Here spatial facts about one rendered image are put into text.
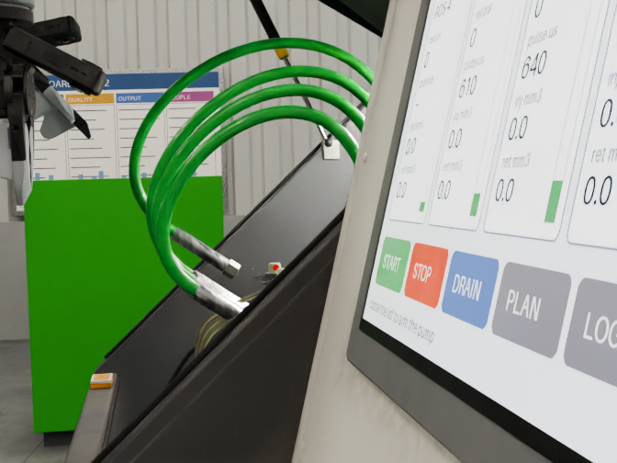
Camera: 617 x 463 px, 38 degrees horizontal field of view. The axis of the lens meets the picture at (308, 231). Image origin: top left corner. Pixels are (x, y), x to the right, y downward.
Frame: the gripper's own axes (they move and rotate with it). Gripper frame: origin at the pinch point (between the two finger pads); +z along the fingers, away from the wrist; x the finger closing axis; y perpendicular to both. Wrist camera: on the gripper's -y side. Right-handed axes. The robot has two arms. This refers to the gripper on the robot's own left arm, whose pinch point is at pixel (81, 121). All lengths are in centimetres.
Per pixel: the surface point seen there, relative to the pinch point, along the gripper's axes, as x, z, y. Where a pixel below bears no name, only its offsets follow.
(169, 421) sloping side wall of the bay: 37, 43, 13
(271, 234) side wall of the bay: -26.4, 25.5, -9.2
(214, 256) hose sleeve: 6.0, 28.3, -0.2
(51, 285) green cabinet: -303, -82, 67
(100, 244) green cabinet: -304, -80, 37
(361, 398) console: 55, 53, -1
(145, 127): 11.1, 11.3, -5.3
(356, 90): 14.7, 27.6, -26.5
